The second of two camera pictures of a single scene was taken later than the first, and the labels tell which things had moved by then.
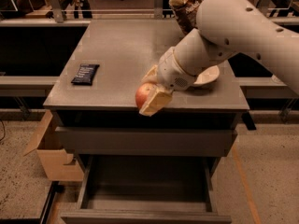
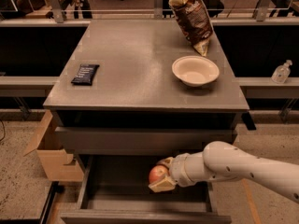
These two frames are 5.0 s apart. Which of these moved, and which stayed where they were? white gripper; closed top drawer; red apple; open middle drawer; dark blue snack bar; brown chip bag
Moved: red apple; white gripper
Stayed: dark blue snack bar; closed top drawer; brown chip bag; open middle drawer
